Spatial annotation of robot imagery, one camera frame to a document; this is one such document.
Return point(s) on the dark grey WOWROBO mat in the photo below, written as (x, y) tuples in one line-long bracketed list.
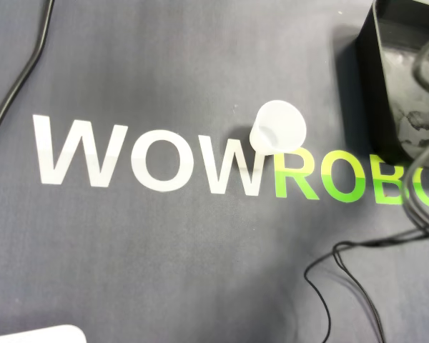
[(146, 250)]

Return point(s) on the small white plastic cup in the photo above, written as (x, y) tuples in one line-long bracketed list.
[(279, 128)]

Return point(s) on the black plastic tray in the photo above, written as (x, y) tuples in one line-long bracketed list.
[(389, 107)]

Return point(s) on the white desk lamp base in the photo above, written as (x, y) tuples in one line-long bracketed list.
[(39, 336)]

